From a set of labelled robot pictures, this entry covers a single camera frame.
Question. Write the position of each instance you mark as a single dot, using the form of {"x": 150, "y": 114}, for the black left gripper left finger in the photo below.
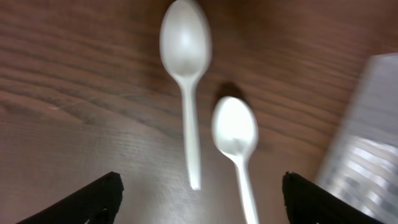
{"x": 97, "y": 202}

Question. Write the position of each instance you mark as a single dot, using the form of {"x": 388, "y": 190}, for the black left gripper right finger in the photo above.
{"x": 307, "y": 203}

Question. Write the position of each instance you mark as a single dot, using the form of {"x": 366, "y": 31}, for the white plastic spoon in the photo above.
{"x": 235, "y": 134}
{"x": 185, "y": 51}

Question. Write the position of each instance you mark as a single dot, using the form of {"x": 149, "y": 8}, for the clear plastic basket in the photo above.
{"x": 360, "y": 167}

